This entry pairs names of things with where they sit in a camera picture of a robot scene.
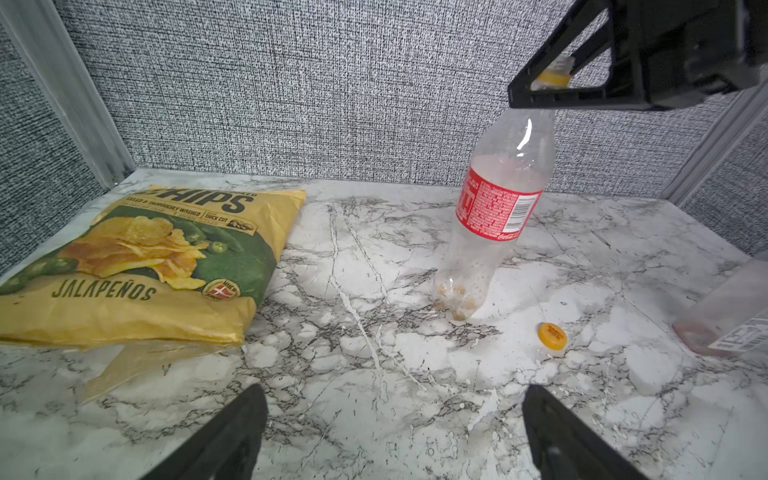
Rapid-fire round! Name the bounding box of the yellow bottle cap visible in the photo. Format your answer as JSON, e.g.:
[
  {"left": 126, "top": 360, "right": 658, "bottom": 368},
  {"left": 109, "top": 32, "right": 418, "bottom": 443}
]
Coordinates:
[{"left": 537, "top": 322, "right": 568, "bottom": 354}]

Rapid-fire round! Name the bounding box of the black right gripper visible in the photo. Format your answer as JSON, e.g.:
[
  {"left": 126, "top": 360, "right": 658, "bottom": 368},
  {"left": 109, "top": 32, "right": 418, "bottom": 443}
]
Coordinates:
[{"left": 507, "top": 0, "right": 767, "bottom": 111}]

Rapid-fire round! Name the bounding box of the clear bottle red label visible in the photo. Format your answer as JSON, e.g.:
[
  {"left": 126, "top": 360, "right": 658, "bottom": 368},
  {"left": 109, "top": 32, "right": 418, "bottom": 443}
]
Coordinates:
[{"left": 431, "top": 56, "right": 576, "bottom": 322}]

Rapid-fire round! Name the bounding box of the clear bottle purple label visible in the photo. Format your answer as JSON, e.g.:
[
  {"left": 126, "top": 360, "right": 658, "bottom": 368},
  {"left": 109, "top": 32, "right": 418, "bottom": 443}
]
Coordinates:
[{"left": 672, "top": 251, "right": 767, "bottom": 357}]

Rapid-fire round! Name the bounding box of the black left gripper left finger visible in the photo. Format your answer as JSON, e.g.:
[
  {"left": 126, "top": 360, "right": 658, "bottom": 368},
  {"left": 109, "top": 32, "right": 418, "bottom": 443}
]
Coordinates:
[{"left": 144, "top": 384, "right": 268, "bottom": 480}]

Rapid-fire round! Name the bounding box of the yellow green chips bag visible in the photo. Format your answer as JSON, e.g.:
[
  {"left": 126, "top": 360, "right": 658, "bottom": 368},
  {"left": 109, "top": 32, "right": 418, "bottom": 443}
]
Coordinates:
[{"left": 1, "top": 186, "right": 306, "bottom": 348}]

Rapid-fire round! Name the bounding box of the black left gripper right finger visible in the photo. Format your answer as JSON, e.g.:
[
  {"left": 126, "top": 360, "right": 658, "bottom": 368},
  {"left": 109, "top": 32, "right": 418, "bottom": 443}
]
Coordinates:
[{"left": 522, "top": 385, "right": 645, "bottom": 480}]

